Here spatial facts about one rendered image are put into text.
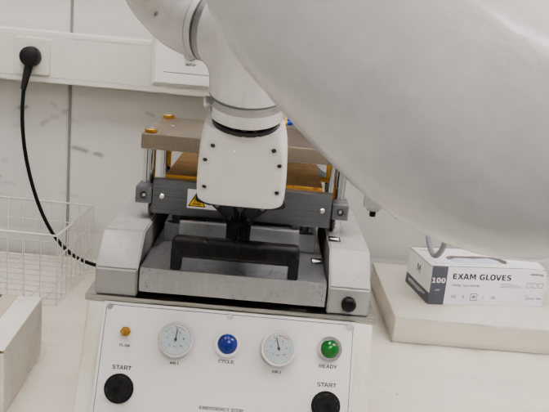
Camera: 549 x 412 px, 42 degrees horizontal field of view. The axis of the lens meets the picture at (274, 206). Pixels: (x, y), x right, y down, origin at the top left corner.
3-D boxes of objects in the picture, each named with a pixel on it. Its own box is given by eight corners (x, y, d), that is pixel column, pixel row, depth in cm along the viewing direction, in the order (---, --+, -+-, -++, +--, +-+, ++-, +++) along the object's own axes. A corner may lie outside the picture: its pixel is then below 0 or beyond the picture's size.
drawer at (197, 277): (173, 230, 113) (176, 181, 111) (312, 242, 114) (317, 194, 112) (138, 297, 85) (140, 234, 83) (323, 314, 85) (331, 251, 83)
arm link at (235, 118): (200, 105, 74) (199, 131, 75) (285, 113, 74) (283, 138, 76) (209, 73, 81) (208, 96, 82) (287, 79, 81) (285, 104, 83)
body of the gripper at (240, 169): (195, 121, 75) (194, 209, 82) (292, 130, 75) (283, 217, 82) (204, 91, 82) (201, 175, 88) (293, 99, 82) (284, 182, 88)
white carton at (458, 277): (404, 281, 141) (409, 245, 140) (511, 284, 146) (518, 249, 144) (426, 304, 130) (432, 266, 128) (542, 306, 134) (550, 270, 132)
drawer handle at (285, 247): (171, 264, 86) (173, 232, 85) (296, 275, 86) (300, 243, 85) (169, 270, 84) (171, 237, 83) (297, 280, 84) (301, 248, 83)
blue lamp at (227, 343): (216, 353, 85) (218, 333, 85) (236, 355, 85) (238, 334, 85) (216, 353, 83) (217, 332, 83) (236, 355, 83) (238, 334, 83)
